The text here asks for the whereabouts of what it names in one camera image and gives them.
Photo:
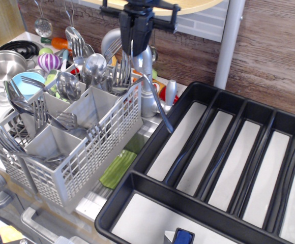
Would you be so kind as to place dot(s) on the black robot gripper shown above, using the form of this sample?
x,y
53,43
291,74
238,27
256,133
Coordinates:
x,y
137,21

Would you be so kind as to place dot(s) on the small steel spoon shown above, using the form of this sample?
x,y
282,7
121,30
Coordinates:
x,y
150,103

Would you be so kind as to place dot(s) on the large steel spoon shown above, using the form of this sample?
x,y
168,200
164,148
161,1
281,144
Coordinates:
x,y
94,69

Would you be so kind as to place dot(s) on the steel spoon at left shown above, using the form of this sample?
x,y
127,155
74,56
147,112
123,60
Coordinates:
x,y
18,103

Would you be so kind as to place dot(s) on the grey plastic cutlery basket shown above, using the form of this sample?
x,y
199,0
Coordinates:
x,y
63,167

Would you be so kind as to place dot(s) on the black cutlery tray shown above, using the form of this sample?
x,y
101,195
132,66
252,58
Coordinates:
x,y
225,175

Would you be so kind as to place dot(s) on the steel fork leaning right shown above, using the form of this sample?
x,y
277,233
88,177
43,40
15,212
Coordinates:
x,y
112,49

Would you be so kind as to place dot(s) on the wooden round shelf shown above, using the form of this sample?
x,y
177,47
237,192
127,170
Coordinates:
x,y
187,6

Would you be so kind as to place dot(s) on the tall steel fork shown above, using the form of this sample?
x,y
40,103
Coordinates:
x,y
76,44

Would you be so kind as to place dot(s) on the orange toy carrot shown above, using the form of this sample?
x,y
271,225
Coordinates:
x,y
57,43

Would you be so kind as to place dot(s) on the silver toy faucet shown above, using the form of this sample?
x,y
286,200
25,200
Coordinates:
x,y
171,87

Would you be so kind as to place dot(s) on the hanging steel skimmer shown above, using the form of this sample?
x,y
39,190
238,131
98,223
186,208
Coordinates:
x,y
43,26

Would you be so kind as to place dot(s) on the purple striped toy onion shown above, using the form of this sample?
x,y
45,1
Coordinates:
x,y
49,61

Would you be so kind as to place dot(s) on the black stove burner coil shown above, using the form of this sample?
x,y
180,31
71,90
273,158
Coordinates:
x,y
27,49

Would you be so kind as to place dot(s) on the steel fork in middle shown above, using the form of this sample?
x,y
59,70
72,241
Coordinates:
x,y
65,121

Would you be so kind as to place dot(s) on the stainless steel pot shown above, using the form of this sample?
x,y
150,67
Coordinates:
x,y
13,63

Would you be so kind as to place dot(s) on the blue and silver object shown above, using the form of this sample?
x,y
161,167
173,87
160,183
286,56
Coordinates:
x,y
179,236

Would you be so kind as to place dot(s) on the grey metal post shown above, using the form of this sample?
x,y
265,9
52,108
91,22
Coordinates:
x,y
230,35

